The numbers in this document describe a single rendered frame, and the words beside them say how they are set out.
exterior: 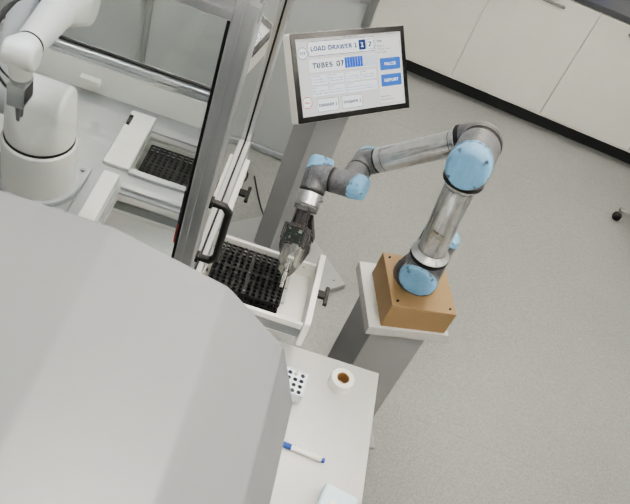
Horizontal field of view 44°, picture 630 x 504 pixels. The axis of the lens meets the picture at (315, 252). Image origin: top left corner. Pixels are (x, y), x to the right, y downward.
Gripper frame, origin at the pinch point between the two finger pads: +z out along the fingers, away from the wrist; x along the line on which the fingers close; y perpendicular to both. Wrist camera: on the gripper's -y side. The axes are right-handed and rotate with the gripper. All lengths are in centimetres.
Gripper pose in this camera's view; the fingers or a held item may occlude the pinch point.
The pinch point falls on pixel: (286, 271)
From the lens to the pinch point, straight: 229.6
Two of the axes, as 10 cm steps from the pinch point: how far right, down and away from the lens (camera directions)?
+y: -1.7, -0.9, -9.8
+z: -3.1, 9.5, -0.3
